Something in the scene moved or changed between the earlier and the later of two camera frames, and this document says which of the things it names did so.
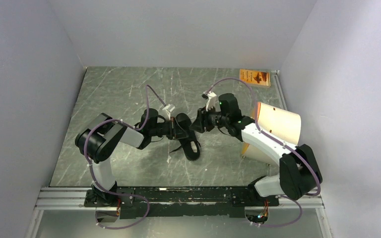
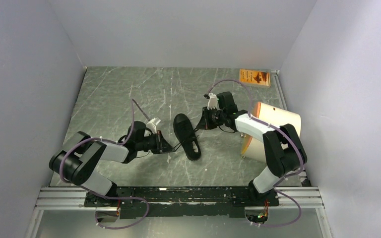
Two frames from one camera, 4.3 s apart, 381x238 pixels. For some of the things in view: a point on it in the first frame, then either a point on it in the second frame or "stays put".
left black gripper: [175, 131] to [161, 146]
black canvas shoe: [190, 146] stays put
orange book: [255, 77] stays put
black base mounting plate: [208, 201] stays put
